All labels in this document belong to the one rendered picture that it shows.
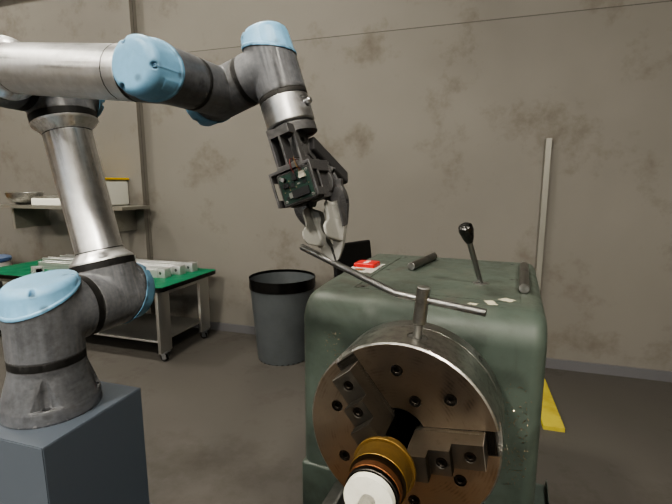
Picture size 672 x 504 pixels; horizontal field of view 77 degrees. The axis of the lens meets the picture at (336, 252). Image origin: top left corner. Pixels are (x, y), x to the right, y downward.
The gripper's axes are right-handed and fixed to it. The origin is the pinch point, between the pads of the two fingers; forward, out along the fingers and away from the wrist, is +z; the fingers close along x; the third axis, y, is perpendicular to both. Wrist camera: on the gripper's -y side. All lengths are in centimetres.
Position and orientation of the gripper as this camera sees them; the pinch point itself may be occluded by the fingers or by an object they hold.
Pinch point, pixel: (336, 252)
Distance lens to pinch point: 66.8
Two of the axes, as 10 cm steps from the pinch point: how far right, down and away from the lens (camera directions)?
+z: 2.9, 9.6, 0.3
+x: 8.7, -2.5, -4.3
